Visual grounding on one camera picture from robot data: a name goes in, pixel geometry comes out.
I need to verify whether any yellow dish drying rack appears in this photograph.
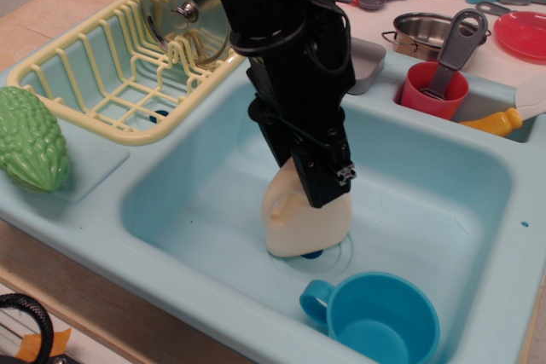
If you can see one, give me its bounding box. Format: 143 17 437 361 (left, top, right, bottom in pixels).
3 0 245 146

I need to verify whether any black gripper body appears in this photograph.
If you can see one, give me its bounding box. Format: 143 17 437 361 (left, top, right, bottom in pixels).
220 0 355 133

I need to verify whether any white utensil handle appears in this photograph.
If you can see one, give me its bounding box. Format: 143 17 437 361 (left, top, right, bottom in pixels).
514 74 546 121

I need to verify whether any black cable loop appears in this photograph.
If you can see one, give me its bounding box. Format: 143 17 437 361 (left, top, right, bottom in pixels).
0 293 55 359

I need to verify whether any red cup in compartment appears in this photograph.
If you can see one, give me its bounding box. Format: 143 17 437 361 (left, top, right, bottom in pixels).
400 61 469 120

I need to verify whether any cream detergent bottle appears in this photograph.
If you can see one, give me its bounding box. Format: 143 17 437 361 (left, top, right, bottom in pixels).
261 159 352 257

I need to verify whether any yellow plastic bottle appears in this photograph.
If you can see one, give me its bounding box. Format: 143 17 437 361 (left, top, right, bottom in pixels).
460 108 523 137

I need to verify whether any blue plastic cup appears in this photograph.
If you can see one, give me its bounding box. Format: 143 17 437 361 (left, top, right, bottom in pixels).
299 272 440 363

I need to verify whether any grey toy faucet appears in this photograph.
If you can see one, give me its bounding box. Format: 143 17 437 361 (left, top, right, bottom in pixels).
333 0 386 95

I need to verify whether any orange tape piece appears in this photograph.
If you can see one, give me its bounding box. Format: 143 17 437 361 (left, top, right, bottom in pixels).
15 328 72 363

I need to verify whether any green bitter melon toy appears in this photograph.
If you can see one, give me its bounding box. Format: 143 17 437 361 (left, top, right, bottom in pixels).
1 86 71 193

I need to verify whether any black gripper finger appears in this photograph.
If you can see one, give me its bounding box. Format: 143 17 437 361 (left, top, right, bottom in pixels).
248 97 301 167
290 124 357 208

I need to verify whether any red plastic plate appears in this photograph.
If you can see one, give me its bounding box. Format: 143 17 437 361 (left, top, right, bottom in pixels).
494 11 545 62

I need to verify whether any steel pot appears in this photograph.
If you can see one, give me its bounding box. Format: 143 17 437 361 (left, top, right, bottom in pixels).
381 12 492 62

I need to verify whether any light blue toy sink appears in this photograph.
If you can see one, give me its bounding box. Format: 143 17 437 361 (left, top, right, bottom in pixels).
1 53 545 363

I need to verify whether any steel pot lid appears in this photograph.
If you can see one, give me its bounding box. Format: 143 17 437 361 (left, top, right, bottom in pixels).
139 0 230 66

